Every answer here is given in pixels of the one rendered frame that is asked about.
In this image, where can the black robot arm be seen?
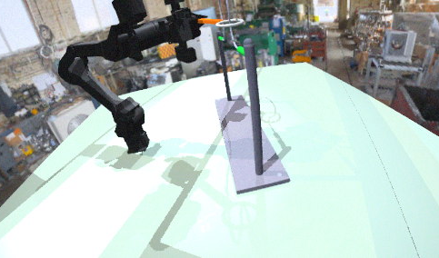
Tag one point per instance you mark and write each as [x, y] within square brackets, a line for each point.
[127, 39]

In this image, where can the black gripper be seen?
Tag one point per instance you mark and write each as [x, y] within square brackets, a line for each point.
[182, 52]

